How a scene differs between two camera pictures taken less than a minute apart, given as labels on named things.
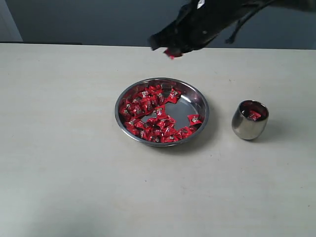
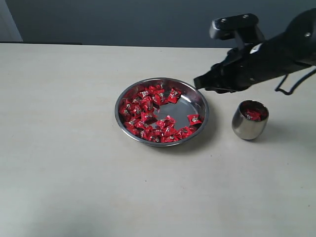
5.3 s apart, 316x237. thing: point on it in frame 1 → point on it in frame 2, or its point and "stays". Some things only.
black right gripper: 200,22 → 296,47
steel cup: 250,119 stays
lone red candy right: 194,119 stays
